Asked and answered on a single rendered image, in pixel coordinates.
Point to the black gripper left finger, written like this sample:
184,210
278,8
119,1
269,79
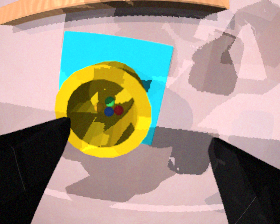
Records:
28,158

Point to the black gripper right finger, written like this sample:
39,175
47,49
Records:
249,187

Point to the blue marble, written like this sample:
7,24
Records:
109,112

